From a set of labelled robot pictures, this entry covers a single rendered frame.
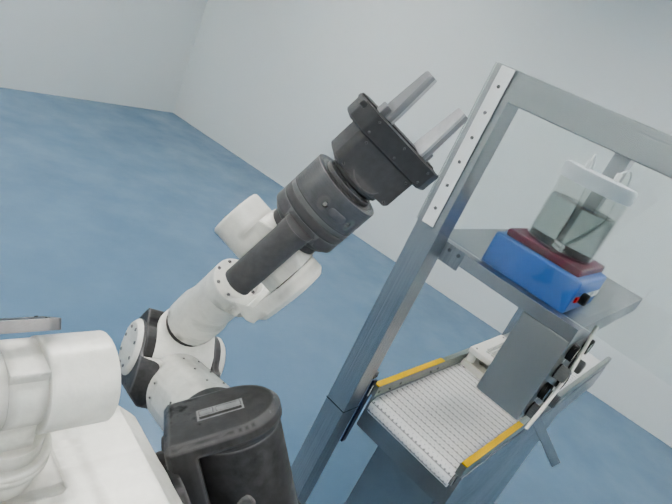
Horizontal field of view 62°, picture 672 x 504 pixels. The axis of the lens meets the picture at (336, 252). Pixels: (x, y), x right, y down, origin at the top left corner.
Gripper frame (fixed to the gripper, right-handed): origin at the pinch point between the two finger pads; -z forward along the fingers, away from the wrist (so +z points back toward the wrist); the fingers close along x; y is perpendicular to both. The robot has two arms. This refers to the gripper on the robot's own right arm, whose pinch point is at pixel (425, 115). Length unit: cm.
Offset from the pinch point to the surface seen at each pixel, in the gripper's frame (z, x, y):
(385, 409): 54, -68, 37
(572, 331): 7, -63, 20
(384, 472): 71, -88, 37
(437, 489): 54, -82, 21
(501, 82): -12, -26, 47
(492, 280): 13, -53, 35
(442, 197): 10, -36, 44
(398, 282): 30, -44, 42
